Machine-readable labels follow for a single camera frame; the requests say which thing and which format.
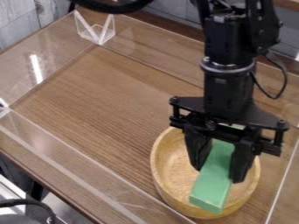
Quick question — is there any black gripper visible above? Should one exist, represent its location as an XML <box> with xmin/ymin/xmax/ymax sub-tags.
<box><xmin>167</xmin><ymin>66</ymin><xmax>291</xmax><ymax>185</ymax></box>

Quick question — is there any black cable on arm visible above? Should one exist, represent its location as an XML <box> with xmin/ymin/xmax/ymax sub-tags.
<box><xmin>251</xmin><ymin>48</ymin><xmax>290</xmax><ymax>101</ymax></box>

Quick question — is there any black cable lower left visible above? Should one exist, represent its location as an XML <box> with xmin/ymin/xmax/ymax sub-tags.
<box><xmin>0</xmin><ymin>198</ymin><xmax>59</xmax><ymax>224</ymax></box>

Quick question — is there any green rectangular block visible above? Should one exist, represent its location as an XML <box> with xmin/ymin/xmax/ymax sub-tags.
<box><xmin>188</xmin><ymin>123</ymin><xmax>247</xmax><ymax>215</ymax></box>

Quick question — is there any light wooden bowl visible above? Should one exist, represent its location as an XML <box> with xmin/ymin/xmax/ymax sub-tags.
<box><xmin>151</xmin><ymin>128</ymin><xmax>261</xmax><ymax>220</ymax></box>

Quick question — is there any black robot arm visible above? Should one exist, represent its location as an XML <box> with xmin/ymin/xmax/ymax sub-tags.
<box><xmin>170</xmin><ymin>0</ymin><xmax>289</xmax><ymax>184</ymax></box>

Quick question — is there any clear acrylic enclosure wall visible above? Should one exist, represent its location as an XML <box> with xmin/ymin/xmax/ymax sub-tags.
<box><xmin>0</xmin><ymin>16</ymin><xmax>299</xmax><ymax>224</ymax></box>

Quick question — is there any black metal bracket with bolt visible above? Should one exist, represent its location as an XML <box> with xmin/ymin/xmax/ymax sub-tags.
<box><xmin>24</xmin><ymin>200</ymin><xmax>71</xmax><ymax>224</ymax></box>

